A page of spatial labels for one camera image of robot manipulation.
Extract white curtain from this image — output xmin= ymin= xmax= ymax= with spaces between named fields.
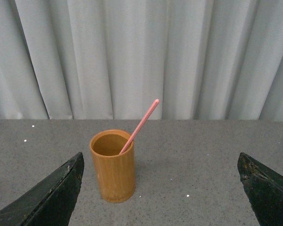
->
xmin=0 ymin=0 xmax=283 ymax=121

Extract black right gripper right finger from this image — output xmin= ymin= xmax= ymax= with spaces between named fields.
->
xmin=237 ymin=153 xmax=283 ymax=226

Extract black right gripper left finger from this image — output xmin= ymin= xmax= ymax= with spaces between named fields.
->
xmin=0 ymin=152 xmax=84 ymax=226

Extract bamboo chopstick holder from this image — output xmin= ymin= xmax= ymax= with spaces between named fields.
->
xmin=90 ymin=129 xmax=136 ymax=203

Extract pink chopstick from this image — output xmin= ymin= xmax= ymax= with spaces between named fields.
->
xmin=119 ymin=99 xmax=159 ymax=154

